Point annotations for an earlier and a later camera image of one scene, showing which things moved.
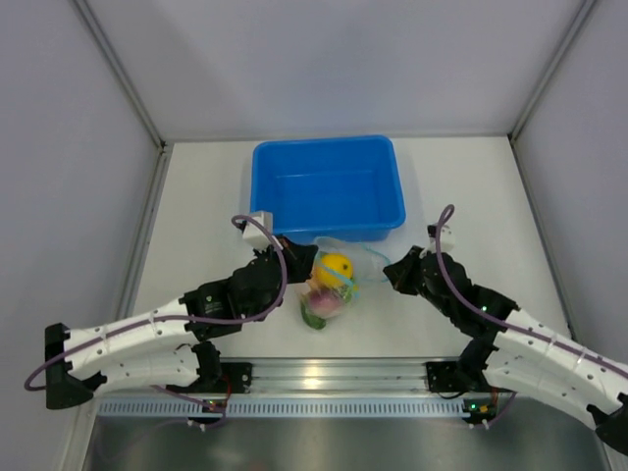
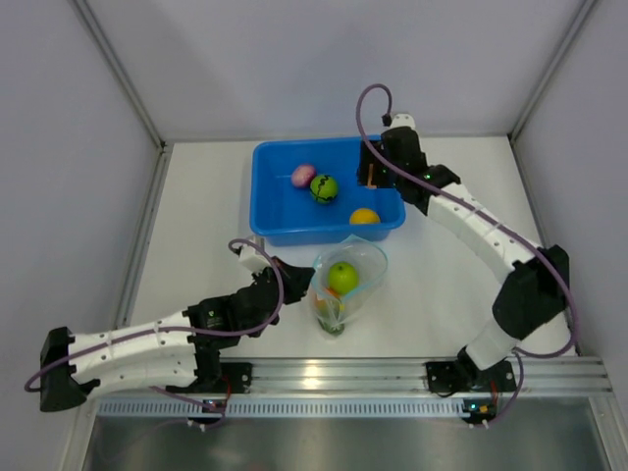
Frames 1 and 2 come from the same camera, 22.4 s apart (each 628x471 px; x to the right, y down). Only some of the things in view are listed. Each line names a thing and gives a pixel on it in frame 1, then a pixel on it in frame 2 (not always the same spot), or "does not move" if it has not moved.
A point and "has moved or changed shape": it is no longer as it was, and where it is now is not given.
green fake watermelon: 315,322 → 324,188
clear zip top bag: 340,269 has moved or changed shape
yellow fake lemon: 334,270 → 364,216
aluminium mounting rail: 391,378 does not move
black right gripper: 400,273 → 367,159
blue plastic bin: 328,186 does not move
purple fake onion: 325,303 → 302,175
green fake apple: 348,294 → 342,277
